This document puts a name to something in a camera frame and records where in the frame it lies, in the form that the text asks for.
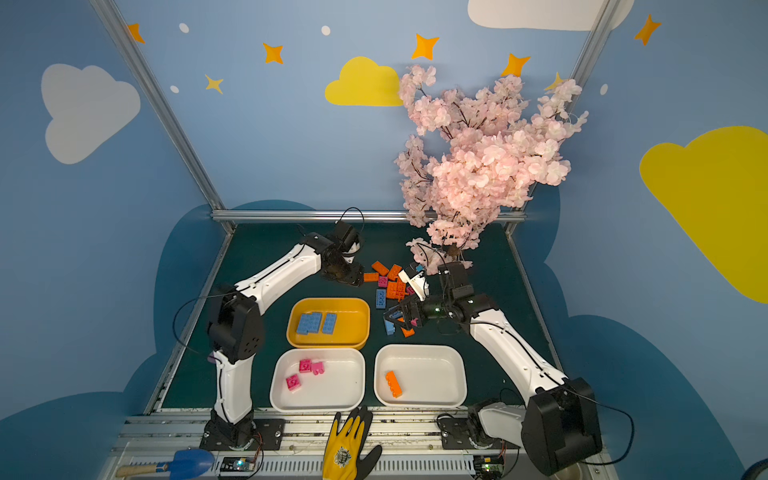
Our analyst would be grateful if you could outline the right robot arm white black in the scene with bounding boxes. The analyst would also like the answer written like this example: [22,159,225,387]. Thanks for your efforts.
[384,262,603,476]

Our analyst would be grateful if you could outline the orange lego brick top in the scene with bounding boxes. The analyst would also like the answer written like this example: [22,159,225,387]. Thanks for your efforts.
[372,261,389,276]

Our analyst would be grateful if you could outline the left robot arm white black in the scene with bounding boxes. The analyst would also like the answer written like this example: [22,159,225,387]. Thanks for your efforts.
[206,220,363,450]

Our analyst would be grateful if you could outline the blue lego brick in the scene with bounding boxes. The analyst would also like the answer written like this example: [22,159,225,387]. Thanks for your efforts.
[375,288,387,310]
[296,314,314,335]
[307,312,323,333]
[321,312,338,335]

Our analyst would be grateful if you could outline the blue garden trowel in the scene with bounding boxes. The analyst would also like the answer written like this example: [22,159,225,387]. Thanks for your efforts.
[115,449,215,480]

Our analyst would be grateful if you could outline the yellow black work glove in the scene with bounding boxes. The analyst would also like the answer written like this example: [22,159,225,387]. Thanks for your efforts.
[322,406,383,480]

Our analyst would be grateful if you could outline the right white plastic tray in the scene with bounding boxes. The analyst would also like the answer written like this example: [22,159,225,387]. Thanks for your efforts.
[373,344,467,408]

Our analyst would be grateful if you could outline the pink cherry blossom tree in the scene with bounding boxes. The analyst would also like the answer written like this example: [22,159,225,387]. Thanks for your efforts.
[395,65,588,275]

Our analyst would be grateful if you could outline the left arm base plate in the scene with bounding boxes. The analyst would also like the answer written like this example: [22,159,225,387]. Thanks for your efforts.
[199,414,286,452]

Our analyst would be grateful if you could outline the left white plastic tray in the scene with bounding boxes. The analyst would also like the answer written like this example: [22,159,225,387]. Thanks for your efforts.
[269,348,366,413]

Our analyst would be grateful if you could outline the orange lego brick cluster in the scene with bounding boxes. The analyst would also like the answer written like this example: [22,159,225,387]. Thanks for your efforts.
[385,371,403,399]

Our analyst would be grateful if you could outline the white plastic tray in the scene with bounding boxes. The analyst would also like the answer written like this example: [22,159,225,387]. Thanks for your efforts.
[373,344,467,408]
[269,348,366,413]

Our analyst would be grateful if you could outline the orange lego pile centre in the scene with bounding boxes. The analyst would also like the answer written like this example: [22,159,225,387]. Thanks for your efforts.
[386,264,406,301]

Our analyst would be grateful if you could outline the magenta small lego brick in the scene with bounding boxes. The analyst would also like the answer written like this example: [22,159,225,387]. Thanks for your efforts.
[285,374,302,392]

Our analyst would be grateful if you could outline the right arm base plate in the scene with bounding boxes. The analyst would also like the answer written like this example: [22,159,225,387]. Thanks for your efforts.
[435,414,519,450]

